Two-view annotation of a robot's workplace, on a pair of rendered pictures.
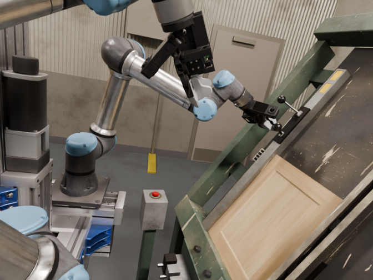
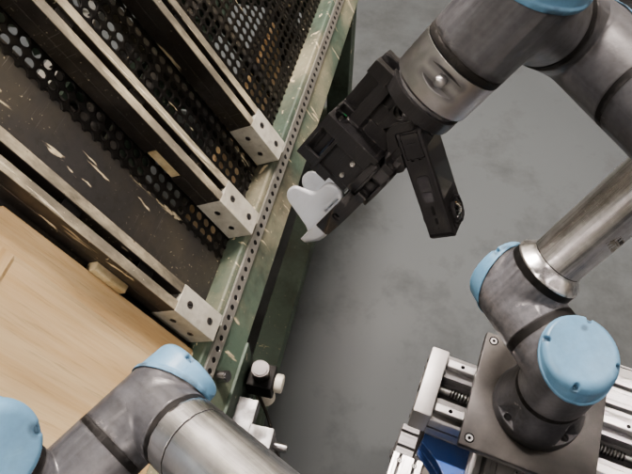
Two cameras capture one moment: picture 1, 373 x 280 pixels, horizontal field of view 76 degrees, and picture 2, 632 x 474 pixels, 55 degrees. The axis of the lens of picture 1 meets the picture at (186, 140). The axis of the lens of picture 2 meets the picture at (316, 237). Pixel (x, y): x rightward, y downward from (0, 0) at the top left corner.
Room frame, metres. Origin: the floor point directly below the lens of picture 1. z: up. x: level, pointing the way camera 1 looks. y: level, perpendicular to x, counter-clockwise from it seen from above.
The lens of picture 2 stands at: (0.92, 0.20, 2.07)
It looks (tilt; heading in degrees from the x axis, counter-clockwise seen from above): 55 degrees down; 213
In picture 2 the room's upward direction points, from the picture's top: straight up
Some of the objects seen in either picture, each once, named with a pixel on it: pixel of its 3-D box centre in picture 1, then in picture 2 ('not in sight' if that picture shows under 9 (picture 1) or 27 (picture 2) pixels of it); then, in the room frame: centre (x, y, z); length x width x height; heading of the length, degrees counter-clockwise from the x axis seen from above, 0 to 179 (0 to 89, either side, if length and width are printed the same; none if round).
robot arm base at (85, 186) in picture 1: (80, 176); not in sight; (0.90, 0.42, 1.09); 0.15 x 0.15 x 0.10
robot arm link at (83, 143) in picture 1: (82, 151); not in sight; (0.90, 0.42, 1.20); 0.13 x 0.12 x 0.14; 172
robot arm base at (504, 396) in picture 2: not in sight; (545, 396); (0.41, 0.33, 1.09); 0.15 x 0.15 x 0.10
